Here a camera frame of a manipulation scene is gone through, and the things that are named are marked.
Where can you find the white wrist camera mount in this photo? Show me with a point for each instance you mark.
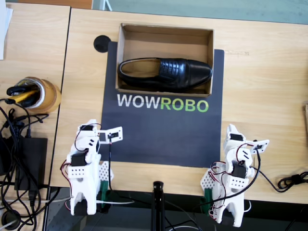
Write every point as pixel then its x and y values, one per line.
pixel 118 134
pixel 263 145

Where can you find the black camera stand pole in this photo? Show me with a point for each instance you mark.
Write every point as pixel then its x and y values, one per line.
pixel 158 204

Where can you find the green table clamp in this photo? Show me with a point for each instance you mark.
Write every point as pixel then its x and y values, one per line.
pixel 208 195
pixel 104 190

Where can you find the black power plug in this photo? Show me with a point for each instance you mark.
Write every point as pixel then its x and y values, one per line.
pixel 33 197

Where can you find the black power adapter brick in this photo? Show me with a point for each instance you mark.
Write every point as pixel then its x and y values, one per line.
pixel 33 156

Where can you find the white metal leg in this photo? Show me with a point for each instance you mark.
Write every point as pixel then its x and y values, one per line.
pixel 108 4

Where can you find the brown packing tape roll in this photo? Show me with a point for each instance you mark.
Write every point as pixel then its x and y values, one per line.
pixel 50 96

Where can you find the open cardboard box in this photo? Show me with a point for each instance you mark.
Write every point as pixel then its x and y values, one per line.
pixel 168 41

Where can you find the black leather dress shoe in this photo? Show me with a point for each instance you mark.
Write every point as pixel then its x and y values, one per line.
pixel 183 72

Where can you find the white paper sheets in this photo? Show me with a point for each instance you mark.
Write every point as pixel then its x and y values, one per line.
pixel 3 29

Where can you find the black round desk grommet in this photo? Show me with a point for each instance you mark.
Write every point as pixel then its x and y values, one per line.
pixel 101 44

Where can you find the dark mat with WOWROBO print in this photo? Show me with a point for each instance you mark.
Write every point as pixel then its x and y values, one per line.
pixel 168 134

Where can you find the white perforated base plate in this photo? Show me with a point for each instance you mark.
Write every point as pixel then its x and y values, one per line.
pixel 207 180
pixel 107 172

